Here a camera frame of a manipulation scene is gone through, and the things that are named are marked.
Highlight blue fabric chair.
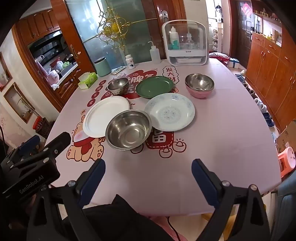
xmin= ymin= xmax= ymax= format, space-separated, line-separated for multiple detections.
xmin=270 ymin=181 xmax=296 ymax=241

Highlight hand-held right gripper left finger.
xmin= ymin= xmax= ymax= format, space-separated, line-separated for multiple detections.
xmin=26 ymin=159 xmax=106 ymax=241

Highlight cardboard box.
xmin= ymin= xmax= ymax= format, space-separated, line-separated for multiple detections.
xmin=276 ymin=119 xmax=296 ymax=153

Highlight white tray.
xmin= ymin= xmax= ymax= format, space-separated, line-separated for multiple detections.
xmin=176 ymin=57 xmax=201 ymax=64

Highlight clear plastic bottle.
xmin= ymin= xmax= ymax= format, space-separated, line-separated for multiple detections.
xmin=185 ymin=32 xmax=195 ymax=50

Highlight white plate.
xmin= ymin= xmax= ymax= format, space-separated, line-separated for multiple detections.
xmin=83 ymin=96 xmax=130 ymax=138

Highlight blue floral plate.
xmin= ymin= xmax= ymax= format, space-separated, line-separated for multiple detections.
xmin=144 ymin=93 xmax=195 ymax=132

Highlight small stainless steel bowl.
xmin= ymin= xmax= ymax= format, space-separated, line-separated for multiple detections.
xmin=107 ymin=77 xmax=129 ymax=96

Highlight dark wooden entrance door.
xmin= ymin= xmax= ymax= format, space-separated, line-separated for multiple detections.
xmin=236 ymin=0 xmax=253 ymax=70

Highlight green tissue box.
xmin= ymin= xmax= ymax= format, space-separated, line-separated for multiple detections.
xmin=78 ymin=72 xmax=98 ymax=89

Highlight teal canister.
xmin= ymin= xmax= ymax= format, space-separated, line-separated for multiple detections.
xmin=94 ymin=57 xmax=112 ymax=77

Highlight pink steel-lined bowl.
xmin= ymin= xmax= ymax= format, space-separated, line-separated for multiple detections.
xmin=185 ymin=73 xmax=215 ymax=99

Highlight wooden floor cabinet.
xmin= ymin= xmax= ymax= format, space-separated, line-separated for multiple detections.
xmin=245 ymin=30 xmax=296 ymax=132

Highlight large wall niche frame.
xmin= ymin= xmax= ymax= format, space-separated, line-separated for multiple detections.
xmin=3 ymin=82 xmax=35 ymax=123

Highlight red plastic crate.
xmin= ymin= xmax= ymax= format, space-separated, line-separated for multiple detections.
xmin=32 ymin=116 xmax=45 ymax=130

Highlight small wall niche frame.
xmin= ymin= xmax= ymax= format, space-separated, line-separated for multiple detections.
xmin=0 ymin=52 xmax=13 ymax=92

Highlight white pill bottle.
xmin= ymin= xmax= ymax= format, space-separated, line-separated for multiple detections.
xmin=125 ymin=55 xmax=136 ymax=69

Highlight coral pink garment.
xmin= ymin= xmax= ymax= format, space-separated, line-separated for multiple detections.
xmin=150 ymin=215 xmax=176 ymax=241

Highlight gold door ornament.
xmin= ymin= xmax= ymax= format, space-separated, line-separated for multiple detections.
xmin=89 ymin=6 xmax=158 ymax=50

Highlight teal label plastic bottle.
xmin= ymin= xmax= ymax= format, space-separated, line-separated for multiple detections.
xmin=169 ymin=26 xmax=180 ymax=50

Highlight white countertop dish cabinet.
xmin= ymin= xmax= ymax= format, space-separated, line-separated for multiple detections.
xmin=161 ymin=20 xmax=210 ymax=66

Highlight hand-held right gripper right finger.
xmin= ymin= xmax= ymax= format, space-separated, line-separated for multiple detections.
xmin=191 ymin=159 xmax=271 ymax=241

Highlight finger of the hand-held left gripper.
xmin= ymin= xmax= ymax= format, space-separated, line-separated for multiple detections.
xmin=8 ymin=132 xmax=71 ymax=169
xmin=5 ymin=135 xmax=41 ymax=163

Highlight white squeeze bottle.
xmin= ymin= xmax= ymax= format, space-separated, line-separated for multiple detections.
xmin=147 ymin=41 xmax=161 ymax=64

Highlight green plate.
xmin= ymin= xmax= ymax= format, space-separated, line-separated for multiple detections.
xmin=135 ymin=76 xmax=174 ymax=99

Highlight wooden kitchen wall cabinet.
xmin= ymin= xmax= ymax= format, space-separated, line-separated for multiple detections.
xmin=16 ymin=9 xmax=62 ymax=44

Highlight pink rice cooker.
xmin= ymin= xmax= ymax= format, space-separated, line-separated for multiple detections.
xmin=47 ymin=69 xmax=60 ymax=84

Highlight wooden door with handle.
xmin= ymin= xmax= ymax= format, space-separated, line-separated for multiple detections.
xmin=153 ymin=0 xmax=186 ymax=24

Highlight black garment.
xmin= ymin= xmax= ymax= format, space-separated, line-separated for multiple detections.
xmin=81 ymin=195 xmax=176 ymax=241

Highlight pink plastic stool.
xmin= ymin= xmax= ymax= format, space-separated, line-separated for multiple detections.
xmin=277 ymin=147 xmax=296 ymax=179

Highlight frosted glass door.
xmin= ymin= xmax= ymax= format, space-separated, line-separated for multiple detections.
xmin=65 ymin=0 xmax=162 ymax=70

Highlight row of shoes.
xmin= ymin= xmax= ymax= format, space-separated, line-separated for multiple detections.
xmin=235 ymin=70 xmax=279 ymax=128

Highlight large stainless steel bowl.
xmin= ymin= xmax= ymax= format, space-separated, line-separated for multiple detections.
xmin=105 ymin=109 xmax=152 ymax=151

